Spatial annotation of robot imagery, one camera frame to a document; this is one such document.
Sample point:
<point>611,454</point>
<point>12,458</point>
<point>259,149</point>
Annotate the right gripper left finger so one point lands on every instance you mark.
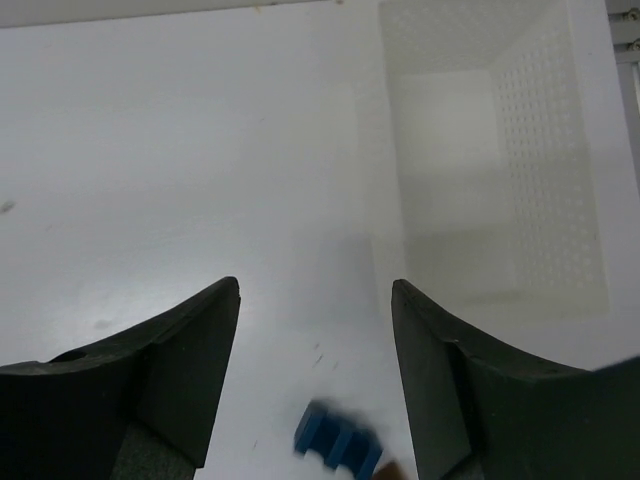
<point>140,404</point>

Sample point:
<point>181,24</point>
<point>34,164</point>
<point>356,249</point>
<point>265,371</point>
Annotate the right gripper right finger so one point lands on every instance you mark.
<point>479,408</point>

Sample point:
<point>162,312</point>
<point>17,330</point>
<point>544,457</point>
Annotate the brown wood block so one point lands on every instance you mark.
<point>392,470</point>

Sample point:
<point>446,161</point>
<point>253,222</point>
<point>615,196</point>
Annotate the blue wood block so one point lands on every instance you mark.
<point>338,440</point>

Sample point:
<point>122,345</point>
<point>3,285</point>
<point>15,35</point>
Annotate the white perforated plastic bin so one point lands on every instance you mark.
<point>478,153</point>

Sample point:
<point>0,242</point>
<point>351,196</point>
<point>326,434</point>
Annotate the aluminium rail right side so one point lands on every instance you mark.
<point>624,25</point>

